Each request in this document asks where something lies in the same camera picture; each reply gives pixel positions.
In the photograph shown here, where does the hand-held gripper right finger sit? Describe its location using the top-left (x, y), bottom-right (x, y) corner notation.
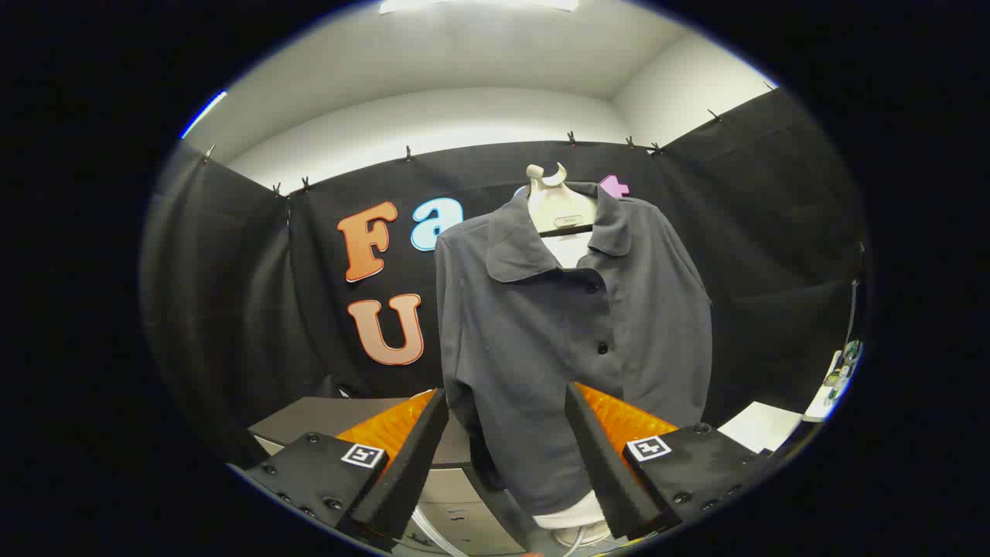
top-left (565, 381), bottom-right (774, 541)

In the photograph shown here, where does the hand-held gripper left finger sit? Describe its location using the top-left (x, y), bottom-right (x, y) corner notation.
top-left (244, 388), bottom-right (449, 552)

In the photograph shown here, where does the dark grey button shirt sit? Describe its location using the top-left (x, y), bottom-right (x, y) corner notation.
top-left (435, 182), bottom-right (714, 518)

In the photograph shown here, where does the grey cabinet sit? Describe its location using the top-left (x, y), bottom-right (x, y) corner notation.
top-left (247, 396), bottom-right (542, 556)

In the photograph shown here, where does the white paper sheet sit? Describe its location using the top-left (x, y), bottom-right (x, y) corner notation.
top-left (718, 401), bottom-right (804, 454)

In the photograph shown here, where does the white side shelf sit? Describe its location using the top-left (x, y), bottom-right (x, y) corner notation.
top-left (804, 340), bottom-right (863, 422)

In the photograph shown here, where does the row of black clips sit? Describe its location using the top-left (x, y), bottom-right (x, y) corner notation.
top-left (203, 81), bottom-right (778, 194)

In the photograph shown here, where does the narrow ceiling light strip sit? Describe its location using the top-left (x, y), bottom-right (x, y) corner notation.
top-left (180, 91), bottom-right (228, 140)

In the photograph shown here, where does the rectangular ceiling light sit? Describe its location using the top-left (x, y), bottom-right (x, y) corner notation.
top-left (379, 0), bottom-right (579, 15)

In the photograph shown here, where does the translucent steamer hose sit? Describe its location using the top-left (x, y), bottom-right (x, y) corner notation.
top-left (408, 507), bottom-right (469, 556)

